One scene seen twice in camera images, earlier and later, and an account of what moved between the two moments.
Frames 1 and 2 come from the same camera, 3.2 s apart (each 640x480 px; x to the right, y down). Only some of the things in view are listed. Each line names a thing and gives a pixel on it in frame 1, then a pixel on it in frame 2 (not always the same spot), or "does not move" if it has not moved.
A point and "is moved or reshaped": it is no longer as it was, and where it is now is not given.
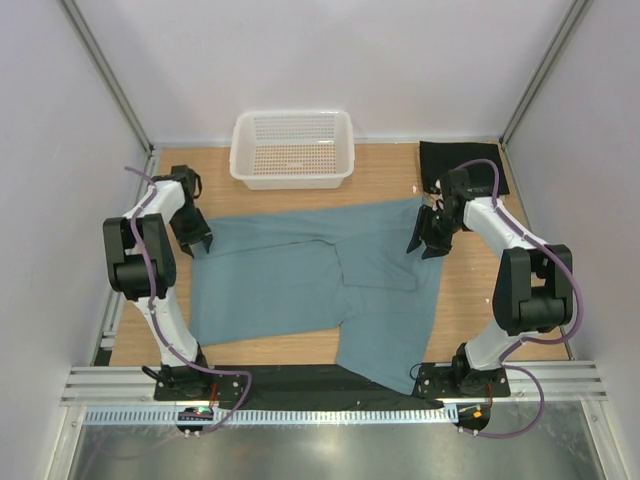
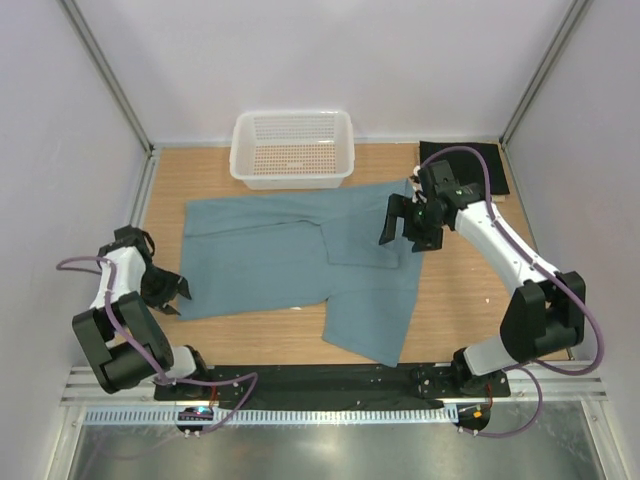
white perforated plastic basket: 293,149 does not move
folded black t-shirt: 437,158 does not move
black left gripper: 187,237 → 174,284
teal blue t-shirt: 356,267 is moved or reshaped
